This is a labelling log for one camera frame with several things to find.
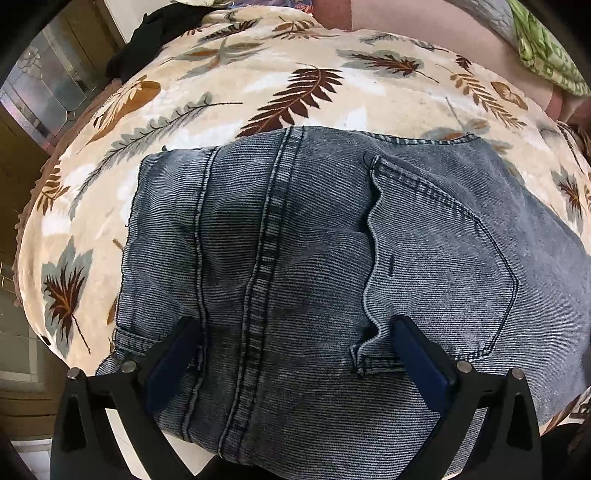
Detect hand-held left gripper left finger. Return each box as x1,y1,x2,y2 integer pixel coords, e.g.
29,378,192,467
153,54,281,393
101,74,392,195
51,316,209,480

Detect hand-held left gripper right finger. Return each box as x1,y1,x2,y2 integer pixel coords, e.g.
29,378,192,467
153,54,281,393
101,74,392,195
392,316,544,480

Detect blue denim pants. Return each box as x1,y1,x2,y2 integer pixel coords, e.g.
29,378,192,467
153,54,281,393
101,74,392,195
95,126,585,480

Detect leaf print blanket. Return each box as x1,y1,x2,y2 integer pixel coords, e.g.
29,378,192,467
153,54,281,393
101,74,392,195
16,8,591,437

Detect wooden cabinet with glass door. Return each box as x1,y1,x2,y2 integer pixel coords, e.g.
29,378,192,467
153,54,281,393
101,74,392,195
0,13,122,155

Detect black cloth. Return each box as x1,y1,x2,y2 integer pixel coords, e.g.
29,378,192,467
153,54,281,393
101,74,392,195
105,4,219,82

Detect green patterned cloth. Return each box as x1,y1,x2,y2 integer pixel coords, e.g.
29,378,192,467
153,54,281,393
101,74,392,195
505,0,591,97

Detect grey pillow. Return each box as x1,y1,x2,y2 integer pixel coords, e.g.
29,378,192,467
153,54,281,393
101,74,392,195
466,0,525,47

